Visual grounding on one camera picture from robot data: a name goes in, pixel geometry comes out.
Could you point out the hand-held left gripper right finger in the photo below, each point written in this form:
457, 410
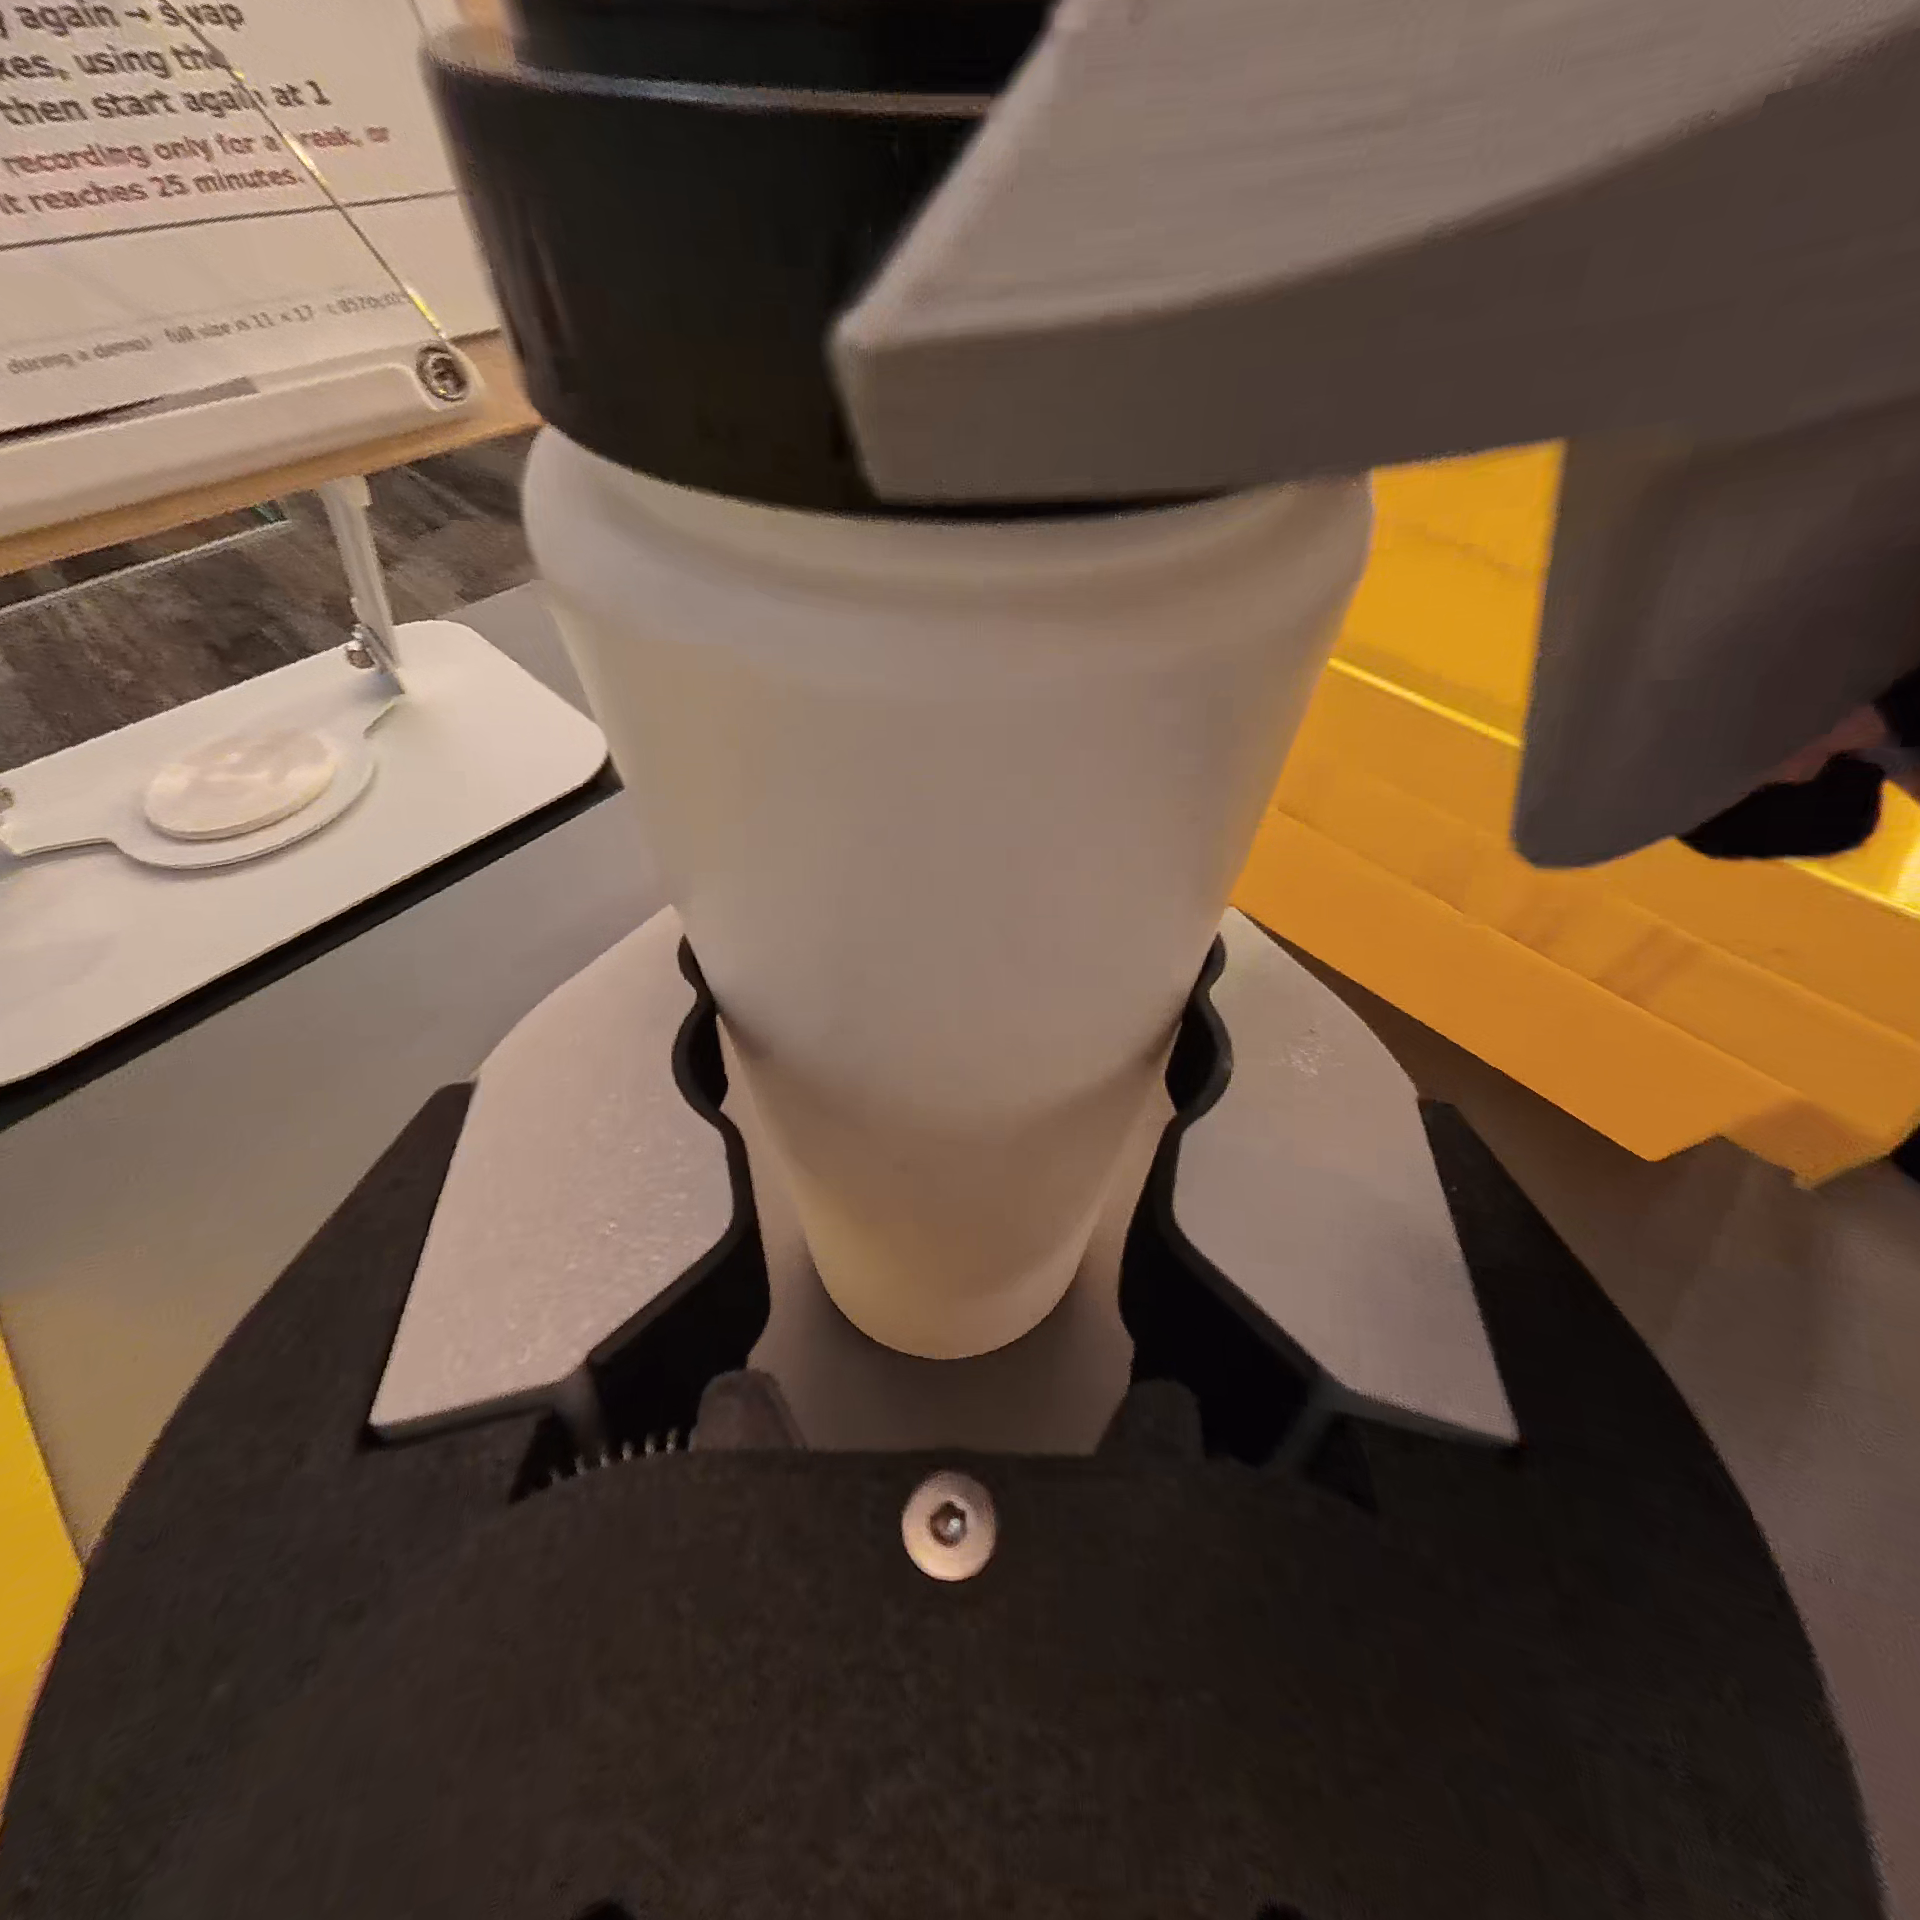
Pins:
1335, 1228

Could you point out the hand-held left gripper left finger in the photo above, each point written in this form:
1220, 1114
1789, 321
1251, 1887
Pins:
557, 1199

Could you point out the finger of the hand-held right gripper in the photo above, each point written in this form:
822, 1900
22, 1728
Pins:
1348, 227

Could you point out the yellow plastic bin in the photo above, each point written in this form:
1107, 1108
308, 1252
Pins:
22, 1544
1501, 960

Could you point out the white plastic bottle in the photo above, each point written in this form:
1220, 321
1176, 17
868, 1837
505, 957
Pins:
930, 825

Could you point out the black bottle lid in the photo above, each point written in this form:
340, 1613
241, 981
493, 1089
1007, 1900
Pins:
673, 301

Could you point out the person's right hand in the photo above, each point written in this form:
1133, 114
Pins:
1898, 741

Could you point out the printed instruction sheet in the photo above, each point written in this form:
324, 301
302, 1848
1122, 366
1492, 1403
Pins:
151, 270

